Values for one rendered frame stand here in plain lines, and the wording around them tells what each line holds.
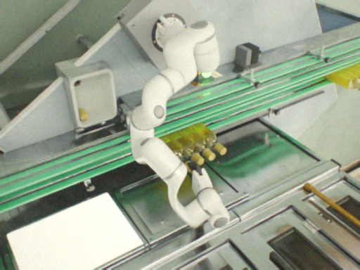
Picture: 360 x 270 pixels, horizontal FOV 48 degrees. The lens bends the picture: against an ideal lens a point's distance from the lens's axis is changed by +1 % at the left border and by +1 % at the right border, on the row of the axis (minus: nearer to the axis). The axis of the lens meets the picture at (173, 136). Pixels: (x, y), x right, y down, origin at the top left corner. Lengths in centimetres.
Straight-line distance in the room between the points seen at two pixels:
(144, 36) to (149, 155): 54
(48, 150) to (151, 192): 45
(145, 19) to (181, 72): 34
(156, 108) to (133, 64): 55
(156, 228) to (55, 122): 59
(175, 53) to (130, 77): 52
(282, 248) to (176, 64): 78
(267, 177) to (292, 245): 36
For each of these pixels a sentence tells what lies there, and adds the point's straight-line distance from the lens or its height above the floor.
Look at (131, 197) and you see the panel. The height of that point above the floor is 107.
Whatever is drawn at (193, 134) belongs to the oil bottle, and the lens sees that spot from 172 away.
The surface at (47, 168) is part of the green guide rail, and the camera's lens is 160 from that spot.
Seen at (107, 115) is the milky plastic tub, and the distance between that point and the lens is 168.
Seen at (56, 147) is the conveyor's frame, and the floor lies 83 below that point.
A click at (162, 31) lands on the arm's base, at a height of 90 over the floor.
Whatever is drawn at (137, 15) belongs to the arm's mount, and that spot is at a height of 85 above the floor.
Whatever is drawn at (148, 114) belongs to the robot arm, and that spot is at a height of 126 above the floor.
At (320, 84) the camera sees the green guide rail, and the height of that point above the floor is 94.
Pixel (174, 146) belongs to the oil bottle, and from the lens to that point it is 164.
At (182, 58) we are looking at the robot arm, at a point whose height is 119.
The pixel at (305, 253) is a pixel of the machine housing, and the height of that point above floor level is 162.
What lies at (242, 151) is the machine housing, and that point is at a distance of 195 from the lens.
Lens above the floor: 216
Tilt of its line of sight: 43 degrees down
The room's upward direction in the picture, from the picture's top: 133 degrees clockwise
